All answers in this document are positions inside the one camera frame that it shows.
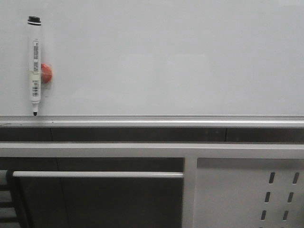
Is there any white metal stand frame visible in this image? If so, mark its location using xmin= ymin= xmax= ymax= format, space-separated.
xmin=0 ymin=142 xmax=304 ymax=228

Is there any white perforated metal panel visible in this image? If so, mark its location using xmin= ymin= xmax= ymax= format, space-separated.
xmin=193 ymin=158 xmax=304 ymax=228

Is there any white whiteboard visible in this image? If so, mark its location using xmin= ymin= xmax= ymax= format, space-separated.
xmin=0 ymin=0 xmax=304 ymax=115

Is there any red round magnet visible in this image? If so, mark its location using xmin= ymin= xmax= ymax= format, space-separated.
xmin=41 ymin=64 xmax=52 ymax=84

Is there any white whiteboard marker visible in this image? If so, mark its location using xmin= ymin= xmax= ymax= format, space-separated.
xmin=27 ymin=16 xmax=42 ymax=116

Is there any black slatted rack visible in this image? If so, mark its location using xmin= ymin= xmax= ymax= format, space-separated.
xmin=0 ymin=170 xmax=22 ymax=228

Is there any white horizontal round bar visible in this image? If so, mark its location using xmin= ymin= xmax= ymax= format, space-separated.
xmin=13 ymin=171 xmax=184 ymax=179

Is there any aluminium whiteboard tray rail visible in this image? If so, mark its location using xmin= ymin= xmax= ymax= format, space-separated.
xmin=0 ymin=115 xmax=304 ymax=128

